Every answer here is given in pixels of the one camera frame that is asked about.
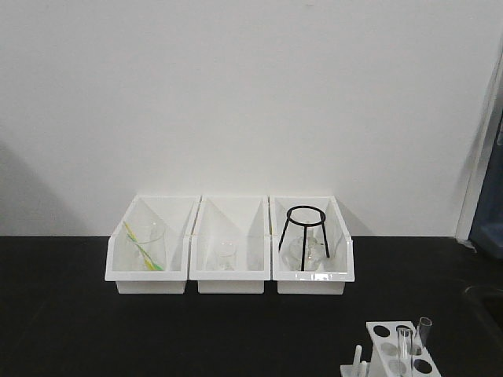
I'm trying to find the clear glass test tube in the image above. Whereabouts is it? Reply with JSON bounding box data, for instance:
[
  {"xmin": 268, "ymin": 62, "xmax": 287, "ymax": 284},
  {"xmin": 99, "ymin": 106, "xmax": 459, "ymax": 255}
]
[{"xmin": 397, "ymin": 327, "xmax": 413, "ymax": 377}]

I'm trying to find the black wire tripod stand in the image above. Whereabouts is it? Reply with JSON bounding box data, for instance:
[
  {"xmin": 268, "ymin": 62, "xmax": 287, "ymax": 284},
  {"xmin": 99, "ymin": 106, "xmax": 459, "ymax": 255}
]
[{"xmin": 278, "ymin": 205, "xmax": 330, "ymax": 261}]

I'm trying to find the yellow green plastic stirrer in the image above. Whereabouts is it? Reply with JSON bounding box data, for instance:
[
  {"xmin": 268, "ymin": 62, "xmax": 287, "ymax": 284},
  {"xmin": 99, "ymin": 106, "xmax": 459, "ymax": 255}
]
[{"xmin": 123, "ymin": 221, "xmax": 163, "ymax": 271}]

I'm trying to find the white test tube rack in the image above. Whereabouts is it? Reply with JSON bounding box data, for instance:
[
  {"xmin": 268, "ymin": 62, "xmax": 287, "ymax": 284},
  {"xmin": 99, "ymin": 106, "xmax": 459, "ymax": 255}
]
[{"xmin": 340, "ymin": 321, "xmax": 440, "ymax": 376}]

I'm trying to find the middle white storage bin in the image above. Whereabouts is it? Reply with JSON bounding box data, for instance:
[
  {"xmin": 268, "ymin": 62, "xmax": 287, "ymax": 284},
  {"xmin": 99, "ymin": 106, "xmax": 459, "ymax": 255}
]
[{"xmin": 189, "ymin": 196, "xmax": 271, "ymax": 294}]

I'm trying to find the clear beaker in left bin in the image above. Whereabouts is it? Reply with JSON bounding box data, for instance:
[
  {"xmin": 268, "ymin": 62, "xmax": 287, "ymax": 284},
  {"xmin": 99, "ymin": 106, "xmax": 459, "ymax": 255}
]
[{"xmin": 123, "ymin": 221, "xmax": 166, "ymax": 272}]

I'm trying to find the grey pegboard drying rack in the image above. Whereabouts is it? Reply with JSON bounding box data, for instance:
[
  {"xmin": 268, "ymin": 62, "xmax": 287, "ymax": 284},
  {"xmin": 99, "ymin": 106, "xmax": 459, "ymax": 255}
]
[{"xmin": 469, "ymin": 63, "xmax": 502, "ymax": 261}]

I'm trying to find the white storage bin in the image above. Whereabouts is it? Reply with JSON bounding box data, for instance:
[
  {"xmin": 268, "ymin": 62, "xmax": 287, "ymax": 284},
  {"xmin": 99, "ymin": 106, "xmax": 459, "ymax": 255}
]
[
  {"xmin": 189, "ymin": 196, "xmax": 271, "ymax": 294},
  {"xmin": 105, "ymin": 195, "xmax": 201, "ymax": 295},
  {"xmin": 269, "ymin": 196, "xmax": 355, "ymax": 295}
]

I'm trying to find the small clear beaker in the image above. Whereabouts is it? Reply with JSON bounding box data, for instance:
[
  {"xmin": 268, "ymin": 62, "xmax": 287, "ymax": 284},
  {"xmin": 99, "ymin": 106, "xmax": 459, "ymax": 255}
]
[{"xmin": 215, "ymin": 241, "xmax": 237, "ymax": 271}]

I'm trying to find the black lab sink basin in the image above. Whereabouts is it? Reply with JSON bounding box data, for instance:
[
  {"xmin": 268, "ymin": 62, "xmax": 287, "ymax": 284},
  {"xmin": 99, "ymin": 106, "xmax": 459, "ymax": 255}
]
[{"xmin": 463, "ymin": 285, "xmax": 502, "ymax": 343}]

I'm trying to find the left white storage bin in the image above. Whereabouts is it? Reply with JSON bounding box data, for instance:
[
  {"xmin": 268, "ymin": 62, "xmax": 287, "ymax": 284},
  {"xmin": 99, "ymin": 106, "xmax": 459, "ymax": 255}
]
[{"xmin": 105, "ymin": 195, "xmax": 201, "ymax": 295}]

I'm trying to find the right white storage bin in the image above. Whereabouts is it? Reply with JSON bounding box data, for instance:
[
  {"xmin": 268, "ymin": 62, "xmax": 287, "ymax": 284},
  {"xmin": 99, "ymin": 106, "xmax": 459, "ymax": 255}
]
[{"xmin": 269, "ymin": 196, "xmax": 355, "ymax": 295}]

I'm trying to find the clear round glass flask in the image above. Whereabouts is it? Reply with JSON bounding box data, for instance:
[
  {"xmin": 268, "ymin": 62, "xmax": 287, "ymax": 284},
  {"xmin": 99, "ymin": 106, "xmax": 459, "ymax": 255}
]
[{"xmin": 280, "ymin": 236, "xmax": 326, "ymax": 271}]

